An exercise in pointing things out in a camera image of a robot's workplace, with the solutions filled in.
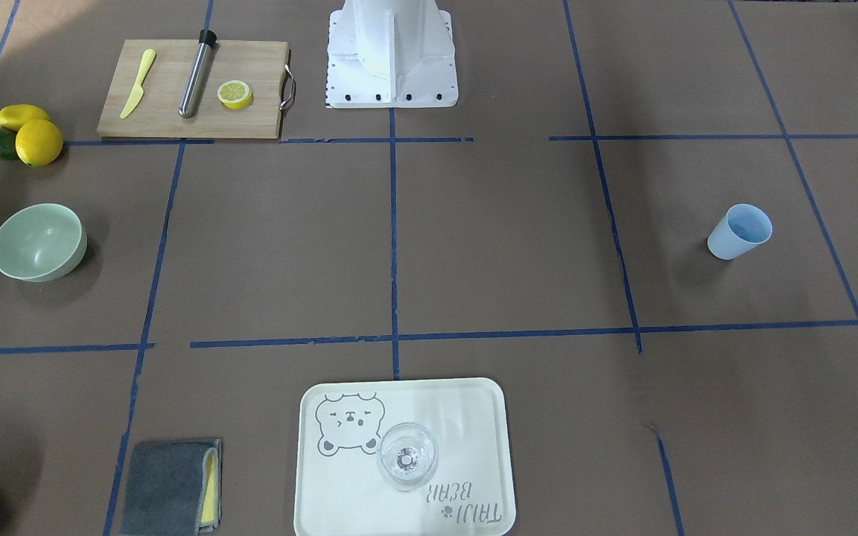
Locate light blue cup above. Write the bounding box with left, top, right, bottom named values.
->
left=706, top=203, right=773, bottom=261

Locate green bowl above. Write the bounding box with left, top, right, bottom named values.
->
left=0, top=203, right=88, bottom=284

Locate clear glass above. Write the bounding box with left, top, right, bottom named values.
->
left=378, top=423, right=439, bottom=492

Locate cream bear tray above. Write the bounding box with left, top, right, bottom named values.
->
left=293, top=377, right=517, bottom=535

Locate half lemon slice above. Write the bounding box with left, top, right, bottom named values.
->
left=217, top=80, right=253, bottom=111

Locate wooden cutting board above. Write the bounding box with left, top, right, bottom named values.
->
left=98, top=39, right=290, bottom=139

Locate steel muddler black tip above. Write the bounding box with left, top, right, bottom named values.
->
left=178, top=28, right=217, bottom=118

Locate grey yellow cloth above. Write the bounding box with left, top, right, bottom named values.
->
left=119, top=438, right=223, bottom=535

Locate yellow plastic knife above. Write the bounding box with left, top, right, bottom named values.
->
left=119, top=48, right=157, bottom=119

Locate yellow lemon round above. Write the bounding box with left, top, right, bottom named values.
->
left=15, top=119, right=64, bottom=167

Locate yellow lemon upper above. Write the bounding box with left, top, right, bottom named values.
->
left=0, top=103, right=51, bottom=133

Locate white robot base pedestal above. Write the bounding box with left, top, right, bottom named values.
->
left=325, top=1, right=460, bottom=109

